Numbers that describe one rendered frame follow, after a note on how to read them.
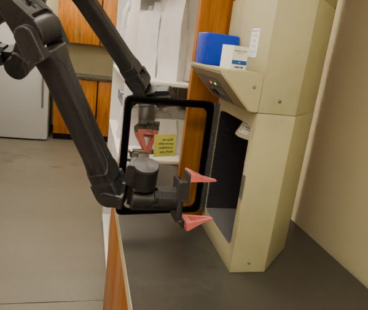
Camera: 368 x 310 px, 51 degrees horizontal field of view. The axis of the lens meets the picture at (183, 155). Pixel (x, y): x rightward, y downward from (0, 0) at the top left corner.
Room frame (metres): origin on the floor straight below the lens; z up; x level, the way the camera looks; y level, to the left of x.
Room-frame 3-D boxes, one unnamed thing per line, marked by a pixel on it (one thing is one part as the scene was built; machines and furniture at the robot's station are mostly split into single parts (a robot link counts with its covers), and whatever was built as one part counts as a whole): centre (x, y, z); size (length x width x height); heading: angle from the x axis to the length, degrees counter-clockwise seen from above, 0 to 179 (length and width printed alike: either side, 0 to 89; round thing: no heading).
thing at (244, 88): (1.14, -0.08, 1.46); 0.32 x 0.11 x 0.10; 15
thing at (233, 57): (1.06, -0.10, 1.54); 0.05 x 0.05 x 0.06; 32
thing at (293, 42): (1.18, -0.26, 1.33); 0.32 x 0.25 x 0.77; 15
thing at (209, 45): (1.22, -0.06, 1.56); 0.10 x 0.10 x 0.09; 15
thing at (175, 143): (1.23, 0.06, 1.19); 0.30 x 0.01 x 0.40; 112
